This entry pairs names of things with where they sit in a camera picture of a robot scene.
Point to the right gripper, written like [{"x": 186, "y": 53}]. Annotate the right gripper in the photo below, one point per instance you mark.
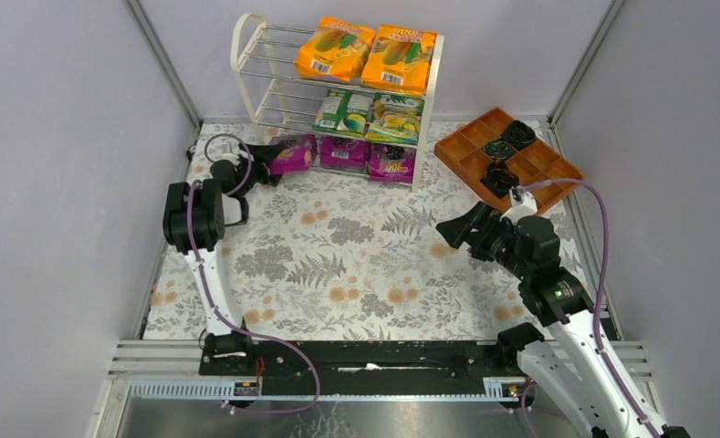
[{"x": 477, "y": 231}]

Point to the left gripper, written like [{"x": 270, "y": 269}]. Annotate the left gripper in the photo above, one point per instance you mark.
[{"x": 258, "y": 166}]

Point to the purple grape candy bag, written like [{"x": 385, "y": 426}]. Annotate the purple grape candy bag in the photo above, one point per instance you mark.
[
  {"x": 343, "y": 153},
  {"x": 391, "y": 164},
  {"x": 297, "y": 154}
]

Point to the green candy bag underneath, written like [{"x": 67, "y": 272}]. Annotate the green candy bag underneath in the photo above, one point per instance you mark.
[{"x": 344, "y": 112}]

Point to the orange compartment tray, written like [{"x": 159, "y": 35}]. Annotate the orange compartment tray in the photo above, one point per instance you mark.
[{"x": 463, "y": 152}]

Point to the green Fox's candy bag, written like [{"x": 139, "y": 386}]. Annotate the green Fox's candy bag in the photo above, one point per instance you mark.
[{"x": 395, "y": 119}]

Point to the white metal shelf rack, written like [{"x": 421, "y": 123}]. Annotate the white metal shelf rack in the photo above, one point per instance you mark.
[{"x": 275, "y": 96}]

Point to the orange mango candy bag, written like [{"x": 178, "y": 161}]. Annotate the orange mango candy bag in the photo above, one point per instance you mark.
[
  {"x": 400, "y": 60},
  {"x": 337, "y": 49}
]

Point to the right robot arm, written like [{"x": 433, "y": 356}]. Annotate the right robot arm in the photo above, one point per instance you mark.
[{"x": 598, "y": 395}]

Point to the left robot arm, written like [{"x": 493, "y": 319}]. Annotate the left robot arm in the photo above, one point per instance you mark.
[{"x": 196, "y": 216}]

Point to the black round object bottom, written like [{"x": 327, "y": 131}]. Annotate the black round object bottom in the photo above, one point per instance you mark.
[{"x": 499, "y": 179}]

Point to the black round object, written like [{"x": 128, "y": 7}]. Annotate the black round object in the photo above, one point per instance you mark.
[
  {"x": 518, "y": 135},
  {"x": 498, "y": 149},
  {"x": 499, "y": 179}
]

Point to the black round object middle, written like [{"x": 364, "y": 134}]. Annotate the black round object middle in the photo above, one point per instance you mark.
[{"x": 498, "y": 149}]

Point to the white floral tablecloth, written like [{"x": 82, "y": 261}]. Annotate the white floral tablecloth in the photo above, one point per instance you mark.
[{"x": 333, "y": 256}]

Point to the black round object top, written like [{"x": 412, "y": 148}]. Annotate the black round object top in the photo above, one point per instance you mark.
[{"x": 518, "y": 135}]

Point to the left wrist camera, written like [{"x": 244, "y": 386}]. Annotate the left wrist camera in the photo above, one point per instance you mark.
[{"x": 231, "y": 157}]

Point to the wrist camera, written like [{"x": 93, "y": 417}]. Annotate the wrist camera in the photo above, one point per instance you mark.
[
  {"x": 231, "y": 157},
  {"x": 523, "y": 204}
]

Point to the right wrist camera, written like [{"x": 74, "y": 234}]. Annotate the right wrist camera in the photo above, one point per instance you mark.
[{"x": 523, "y": 204}]

